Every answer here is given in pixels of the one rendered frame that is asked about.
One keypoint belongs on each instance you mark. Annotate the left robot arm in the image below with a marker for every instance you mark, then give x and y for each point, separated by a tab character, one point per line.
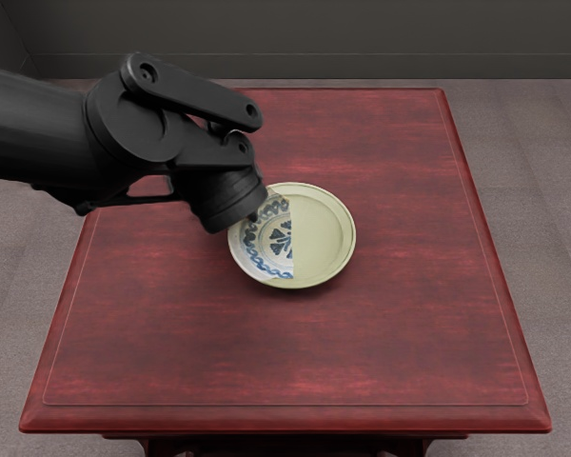
124	128

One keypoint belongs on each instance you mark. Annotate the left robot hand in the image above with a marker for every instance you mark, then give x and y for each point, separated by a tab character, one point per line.
253	217

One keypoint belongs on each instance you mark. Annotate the pale green patterned plate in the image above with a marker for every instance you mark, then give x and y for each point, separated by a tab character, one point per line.
319	238

